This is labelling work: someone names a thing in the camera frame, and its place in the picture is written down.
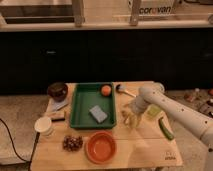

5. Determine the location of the yellow banana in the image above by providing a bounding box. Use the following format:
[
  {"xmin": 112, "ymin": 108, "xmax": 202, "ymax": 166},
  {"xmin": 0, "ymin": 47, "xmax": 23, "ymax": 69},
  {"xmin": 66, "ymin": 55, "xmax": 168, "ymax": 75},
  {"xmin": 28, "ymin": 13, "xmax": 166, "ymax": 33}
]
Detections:
[{"xmin": 122, "ymin": 110, "xmax": 137, "ymax": 129}]

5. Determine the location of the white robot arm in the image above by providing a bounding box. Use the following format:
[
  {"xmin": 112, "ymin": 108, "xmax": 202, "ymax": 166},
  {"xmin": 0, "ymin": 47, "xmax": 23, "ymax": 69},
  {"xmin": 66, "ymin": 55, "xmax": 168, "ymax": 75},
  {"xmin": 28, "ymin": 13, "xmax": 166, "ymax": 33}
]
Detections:
[{"xmin": 130, "ymin": 82, "xmax": 213, "ymax": 171}]

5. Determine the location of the red bowl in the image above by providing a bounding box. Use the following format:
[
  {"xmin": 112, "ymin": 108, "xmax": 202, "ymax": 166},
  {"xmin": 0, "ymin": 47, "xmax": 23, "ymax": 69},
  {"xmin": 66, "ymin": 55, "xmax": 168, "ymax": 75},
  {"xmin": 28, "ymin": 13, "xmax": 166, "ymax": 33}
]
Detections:
[{"xmin": 85, "ymin": 131, "xmax": 117, "ymax": 164}]

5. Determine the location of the dark brown bowl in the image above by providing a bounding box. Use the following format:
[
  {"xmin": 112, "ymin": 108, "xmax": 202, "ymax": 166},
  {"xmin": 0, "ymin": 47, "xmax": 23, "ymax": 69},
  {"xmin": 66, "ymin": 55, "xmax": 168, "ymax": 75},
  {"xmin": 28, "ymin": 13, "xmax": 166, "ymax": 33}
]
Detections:
[{"xmin": 47, "ymin": 82, "xmax": 68, "ymax": 102}]

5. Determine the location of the green cucumber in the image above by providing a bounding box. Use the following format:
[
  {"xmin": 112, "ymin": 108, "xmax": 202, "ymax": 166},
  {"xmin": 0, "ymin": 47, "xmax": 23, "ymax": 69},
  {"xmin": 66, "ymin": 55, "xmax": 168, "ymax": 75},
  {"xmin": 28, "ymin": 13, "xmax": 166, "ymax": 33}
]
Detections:
[{"xmin": 158, "ymin": 117, "xmax": 174, "ymax": 141}]

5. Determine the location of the blue sponge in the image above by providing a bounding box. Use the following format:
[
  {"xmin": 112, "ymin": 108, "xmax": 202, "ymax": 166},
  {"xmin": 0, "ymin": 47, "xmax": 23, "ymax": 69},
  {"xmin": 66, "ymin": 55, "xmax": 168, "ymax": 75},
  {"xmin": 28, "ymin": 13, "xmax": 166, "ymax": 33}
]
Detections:
[{"xmin": 90, "ymin": 105, "xmax": 108, "ymax": 123}]

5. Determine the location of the orange fruit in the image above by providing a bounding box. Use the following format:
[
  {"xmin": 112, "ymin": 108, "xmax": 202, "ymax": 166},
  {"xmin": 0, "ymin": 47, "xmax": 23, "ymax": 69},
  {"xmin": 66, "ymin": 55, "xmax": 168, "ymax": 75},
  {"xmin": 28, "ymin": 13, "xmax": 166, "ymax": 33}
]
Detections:
[{"xmin": 101, "ymin": 85, "xmax": 112, "ymax": 96}]

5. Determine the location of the green plastic tray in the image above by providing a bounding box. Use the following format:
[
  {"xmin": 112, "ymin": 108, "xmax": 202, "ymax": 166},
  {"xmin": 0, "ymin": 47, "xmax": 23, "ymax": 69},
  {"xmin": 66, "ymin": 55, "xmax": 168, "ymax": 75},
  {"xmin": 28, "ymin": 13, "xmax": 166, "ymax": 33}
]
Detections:
[{"xmin": 70, "ymin": 82, "xmax": 117, "ymax": 129}]

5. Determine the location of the bunch of dark grapes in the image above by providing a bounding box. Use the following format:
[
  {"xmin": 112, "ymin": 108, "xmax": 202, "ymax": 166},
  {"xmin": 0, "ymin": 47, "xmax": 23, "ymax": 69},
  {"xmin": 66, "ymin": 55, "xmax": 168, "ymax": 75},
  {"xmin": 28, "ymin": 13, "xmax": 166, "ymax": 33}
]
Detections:
[{"xmin": 63, "ymin": 135, "xmax": 83, "ymax": 151}]

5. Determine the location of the wooden brush block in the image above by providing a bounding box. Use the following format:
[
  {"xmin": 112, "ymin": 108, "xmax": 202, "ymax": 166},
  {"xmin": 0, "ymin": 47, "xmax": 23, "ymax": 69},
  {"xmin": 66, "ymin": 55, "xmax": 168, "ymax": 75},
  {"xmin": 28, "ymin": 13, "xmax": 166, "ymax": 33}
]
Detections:
[{"xmin": 45, "ymin": 111, "xmax": 65, "ymax": 121}]

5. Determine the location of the white lidded cup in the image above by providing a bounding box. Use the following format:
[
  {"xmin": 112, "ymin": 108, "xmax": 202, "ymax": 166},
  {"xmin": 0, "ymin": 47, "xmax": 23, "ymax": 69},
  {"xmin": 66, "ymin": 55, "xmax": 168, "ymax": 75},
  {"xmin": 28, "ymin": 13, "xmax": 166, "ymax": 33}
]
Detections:
[{"xmin": 34, "ymin": 116, "xmax": 53, "ymax": 136}]

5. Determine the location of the black cable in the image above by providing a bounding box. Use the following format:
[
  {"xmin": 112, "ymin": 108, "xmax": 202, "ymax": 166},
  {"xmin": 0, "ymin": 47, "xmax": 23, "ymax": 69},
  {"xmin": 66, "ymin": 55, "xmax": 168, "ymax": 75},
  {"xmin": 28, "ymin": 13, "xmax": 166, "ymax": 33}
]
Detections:
[{"xmin": 0, "ymin": 118, "xmax": 32, "ymax": 164}]

